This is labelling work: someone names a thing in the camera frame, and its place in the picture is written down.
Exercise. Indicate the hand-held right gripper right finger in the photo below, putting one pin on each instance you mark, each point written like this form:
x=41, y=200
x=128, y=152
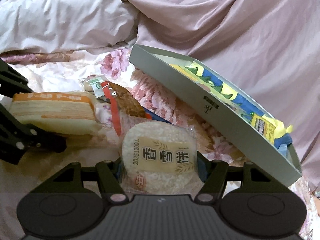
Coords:
x=202, y=167

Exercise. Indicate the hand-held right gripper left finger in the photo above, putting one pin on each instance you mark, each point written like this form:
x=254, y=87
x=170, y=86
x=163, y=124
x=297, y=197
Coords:
x=108, y=177

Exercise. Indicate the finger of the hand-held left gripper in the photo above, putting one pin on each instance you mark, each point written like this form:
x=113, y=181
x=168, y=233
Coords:
x=12, y=82
x=27, y=140

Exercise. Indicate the cream orange layer cake packet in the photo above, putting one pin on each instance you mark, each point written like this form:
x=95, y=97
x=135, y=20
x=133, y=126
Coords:
x=55, y=112

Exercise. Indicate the white rice cracker packet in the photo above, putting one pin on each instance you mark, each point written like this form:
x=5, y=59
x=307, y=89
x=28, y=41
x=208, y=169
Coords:
x=160, y=150

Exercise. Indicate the grey cardboard box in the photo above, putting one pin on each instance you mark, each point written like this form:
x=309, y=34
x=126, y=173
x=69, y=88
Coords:
x=200, y=105

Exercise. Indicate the blue snack packet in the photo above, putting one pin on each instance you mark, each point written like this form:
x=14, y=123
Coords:
x=160, y=117

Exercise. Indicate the yellow green snack packet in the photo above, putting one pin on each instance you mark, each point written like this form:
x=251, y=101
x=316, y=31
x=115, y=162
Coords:
x=262, y=127

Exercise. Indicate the red dried meat packet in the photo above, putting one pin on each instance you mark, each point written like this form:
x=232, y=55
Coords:
x=127, y=100

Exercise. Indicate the pale pink duvet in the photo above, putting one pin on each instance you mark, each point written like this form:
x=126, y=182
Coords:
x=62, y=22

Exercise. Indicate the round green label biscuit packet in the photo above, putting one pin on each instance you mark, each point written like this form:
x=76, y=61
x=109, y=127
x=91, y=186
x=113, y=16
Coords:
x=91, y=81

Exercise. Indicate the blue yellow printed paper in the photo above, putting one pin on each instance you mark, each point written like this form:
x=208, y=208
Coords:
x=225, y=90

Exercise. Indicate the small grey sachet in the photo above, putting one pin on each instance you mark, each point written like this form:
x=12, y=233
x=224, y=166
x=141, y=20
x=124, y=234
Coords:
x=98, y=90

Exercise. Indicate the floral bed sheet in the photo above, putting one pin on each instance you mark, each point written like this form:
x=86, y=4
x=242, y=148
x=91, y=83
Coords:
x=155, y=87

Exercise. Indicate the pink satin cloth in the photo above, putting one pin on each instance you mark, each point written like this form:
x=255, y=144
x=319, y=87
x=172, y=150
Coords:
x=250, y=30

